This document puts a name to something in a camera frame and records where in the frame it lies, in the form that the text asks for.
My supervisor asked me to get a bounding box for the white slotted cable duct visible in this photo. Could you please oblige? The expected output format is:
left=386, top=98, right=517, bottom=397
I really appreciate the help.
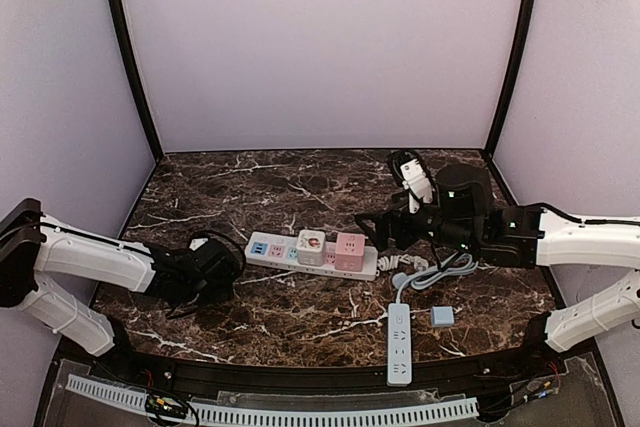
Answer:
left=65, top=374, right=478, bottom=426

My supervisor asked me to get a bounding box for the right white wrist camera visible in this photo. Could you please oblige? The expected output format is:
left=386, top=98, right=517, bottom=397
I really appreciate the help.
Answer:
left=400, top=159, right=435, bottom=214

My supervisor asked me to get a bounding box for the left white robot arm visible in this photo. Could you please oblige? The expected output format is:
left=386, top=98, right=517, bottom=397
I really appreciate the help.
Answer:
left=1, top=198, right=246, bottom=358

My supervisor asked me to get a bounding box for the black frame post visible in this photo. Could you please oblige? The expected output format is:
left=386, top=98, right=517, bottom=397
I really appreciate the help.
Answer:
left=483, top=0, right=535, bottom=163
left=108, top=0, right=164, bottom=163

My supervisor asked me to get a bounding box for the grey-blue coiled power cable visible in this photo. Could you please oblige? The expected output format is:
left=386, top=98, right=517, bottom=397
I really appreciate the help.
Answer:
left=390, top=252, right=479, bottom=304

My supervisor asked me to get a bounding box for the white multicolour power strip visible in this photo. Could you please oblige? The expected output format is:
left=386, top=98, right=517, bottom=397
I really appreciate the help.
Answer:
left=245, top=231, right=378, bottom=281

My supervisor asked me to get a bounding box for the small blue charger plug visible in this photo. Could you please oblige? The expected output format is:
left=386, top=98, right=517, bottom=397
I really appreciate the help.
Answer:
left=430, top=306, right=455, bottom=328

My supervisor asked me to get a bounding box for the light blue power strip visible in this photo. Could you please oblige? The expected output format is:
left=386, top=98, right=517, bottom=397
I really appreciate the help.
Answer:
left=386, top=302, right=413, bottom=387

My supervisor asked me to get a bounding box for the pink cube socket adapter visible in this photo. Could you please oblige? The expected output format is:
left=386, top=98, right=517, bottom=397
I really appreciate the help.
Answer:
left=335, top=232, right=366, bottom=272

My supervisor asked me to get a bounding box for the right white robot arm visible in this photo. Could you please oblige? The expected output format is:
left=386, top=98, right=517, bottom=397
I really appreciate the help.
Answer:
left=355, top=160, right=639, bottom=352

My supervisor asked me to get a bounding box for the left black frame post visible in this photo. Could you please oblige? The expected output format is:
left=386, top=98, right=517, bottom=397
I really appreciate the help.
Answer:
left=108, top=0, right=164, bottom=163

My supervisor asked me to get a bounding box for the white cube socket adapter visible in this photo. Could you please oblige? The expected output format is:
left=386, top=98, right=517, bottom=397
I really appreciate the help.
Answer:
left=295, top=229, right=326, bottom=267

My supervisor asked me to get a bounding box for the white coiled strip cable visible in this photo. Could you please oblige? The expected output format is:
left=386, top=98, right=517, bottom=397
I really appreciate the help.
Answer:
left=375, top=252, right=430, bottom=273

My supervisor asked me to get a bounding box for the right black frame post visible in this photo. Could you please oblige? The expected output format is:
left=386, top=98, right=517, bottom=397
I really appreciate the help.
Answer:
left=483, top=0, right=535, bottom=163

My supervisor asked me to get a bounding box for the black front table rail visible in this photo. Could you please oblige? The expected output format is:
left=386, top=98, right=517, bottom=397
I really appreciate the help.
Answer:
left=89, top=321, right=596, bottom=421

